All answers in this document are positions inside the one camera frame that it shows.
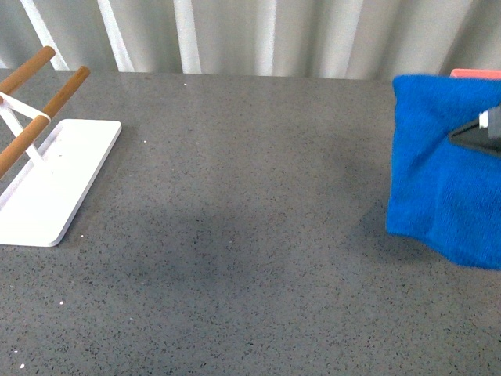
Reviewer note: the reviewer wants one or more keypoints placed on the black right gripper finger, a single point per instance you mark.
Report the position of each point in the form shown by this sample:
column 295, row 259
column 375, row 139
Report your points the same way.
column 481, row 135

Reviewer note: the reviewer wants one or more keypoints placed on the blue microfiber cloth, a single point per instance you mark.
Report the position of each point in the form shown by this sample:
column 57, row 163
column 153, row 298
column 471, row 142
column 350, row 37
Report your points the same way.
column 444, row 195

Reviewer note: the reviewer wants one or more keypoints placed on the pink plastic tray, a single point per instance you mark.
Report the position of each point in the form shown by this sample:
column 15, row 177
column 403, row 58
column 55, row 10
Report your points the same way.
column 476, row 73

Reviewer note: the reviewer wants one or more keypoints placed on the white metal rack stand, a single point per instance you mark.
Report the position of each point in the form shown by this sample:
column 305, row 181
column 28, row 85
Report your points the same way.
column 38, row 206

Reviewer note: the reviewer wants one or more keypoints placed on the far wooden rack rod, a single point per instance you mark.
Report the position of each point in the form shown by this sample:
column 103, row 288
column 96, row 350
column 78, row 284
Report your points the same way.
column 27, row 70

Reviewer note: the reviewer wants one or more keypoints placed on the wooden rack rod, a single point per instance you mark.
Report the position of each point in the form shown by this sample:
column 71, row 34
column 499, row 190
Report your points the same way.
column 27, row 70
column 11, row 154

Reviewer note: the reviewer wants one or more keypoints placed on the near wooden rack rod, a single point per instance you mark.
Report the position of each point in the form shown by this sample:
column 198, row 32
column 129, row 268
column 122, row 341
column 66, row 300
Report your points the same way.
column 11, row 154

